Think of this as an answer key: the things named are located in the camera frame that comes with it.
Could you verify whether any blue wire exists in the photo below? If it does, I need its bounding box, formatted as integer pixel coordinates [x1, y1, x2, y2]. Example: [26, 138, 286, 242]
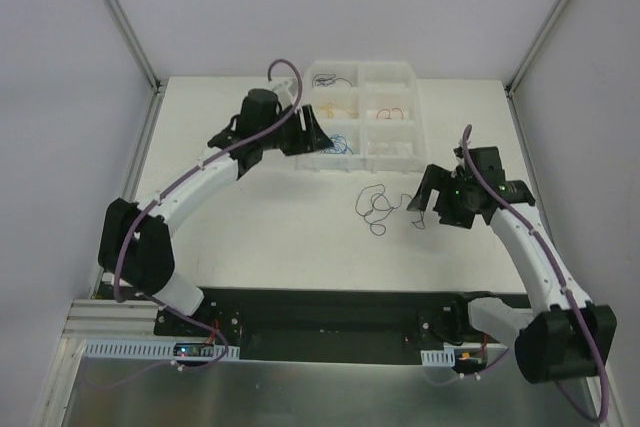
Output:
[322, 133, 355, 156]

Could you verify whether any orange wire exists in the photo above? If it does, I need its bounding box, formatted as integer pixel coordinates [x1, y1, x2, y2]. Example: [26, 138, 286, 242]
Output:
[319, 102, 359, 118]

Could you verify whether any dark purple wire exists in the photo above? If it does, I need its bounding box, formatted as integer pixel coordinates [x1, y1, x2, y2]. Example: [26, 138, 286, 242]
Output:
[353, 182, 429, 238]
[312, 74, 355, 88]

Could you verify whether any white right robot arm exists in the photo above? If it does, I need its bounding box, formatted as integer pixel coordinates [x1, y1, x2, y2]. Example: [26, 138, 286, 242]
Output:
[408, 147, 617, 384]

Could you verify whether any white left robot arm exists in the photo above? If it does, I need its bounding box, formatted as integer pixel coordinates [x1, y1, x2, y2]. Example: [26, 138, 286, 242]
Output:
[98, 88, 333, 336]

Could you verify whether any white plastic compartment tray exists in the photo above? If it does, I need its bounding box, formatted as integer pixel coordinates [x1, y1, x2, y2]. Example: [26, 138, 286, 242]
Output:
[296, 61, 427, 173]

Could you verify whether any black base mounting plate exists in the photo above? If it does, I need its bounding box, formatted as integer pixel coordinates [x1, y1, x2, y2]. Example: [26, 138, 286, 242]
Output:
[152, 286, 519, 363]

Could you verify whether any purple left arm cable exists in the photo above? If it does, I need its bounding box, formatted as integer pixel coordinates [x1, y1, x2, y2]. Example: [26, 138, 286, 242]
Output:
[113, 59, 305, 304]

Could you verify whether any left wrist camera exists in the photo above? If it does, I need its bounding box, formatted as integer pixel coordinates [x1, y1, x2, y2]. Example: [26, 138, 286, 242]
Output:
[269, 78, 298, 108]

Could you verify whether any right aluminium frame post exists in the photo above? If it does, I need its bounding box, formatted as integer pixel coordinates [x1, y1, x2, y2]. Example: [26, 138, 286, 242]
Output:
[505, 0, 572, 98]

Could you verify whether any aluminium frame post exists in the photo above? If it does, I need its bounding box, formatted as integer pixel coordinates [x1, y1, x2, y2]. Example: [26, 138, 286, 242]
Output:
[102, 0, 162, 92]
[505, 0, 572, 98]

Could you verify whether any left aluminium frame post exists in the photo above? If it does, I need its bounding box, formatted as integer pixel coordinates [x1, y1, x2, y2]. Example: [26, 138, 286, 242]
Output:
[102, 0, 162, 92]

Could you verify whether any right white cable duct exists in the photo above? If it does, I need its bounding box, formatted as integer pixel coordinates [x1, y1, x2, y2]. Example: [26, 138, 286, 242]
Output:
[420, 348, 456, 368]

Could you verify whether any white cable duct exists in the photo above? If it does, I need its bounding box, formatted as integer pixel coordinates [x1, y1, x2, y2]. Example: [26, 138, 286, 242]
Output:
[85, 339, 240, 362]
[420, 348, 456, 368]

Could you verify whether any aluminium front rail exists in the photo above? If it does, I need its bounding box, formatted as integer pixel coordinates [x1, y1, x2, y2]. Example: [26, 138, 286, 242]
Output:
[62, 296, 606, 348]

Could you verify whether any left white cable duct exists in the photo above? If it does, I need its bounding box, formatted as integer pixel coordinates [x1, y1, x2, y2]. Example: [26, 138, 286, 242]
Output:
[85, 339, 240, 362]

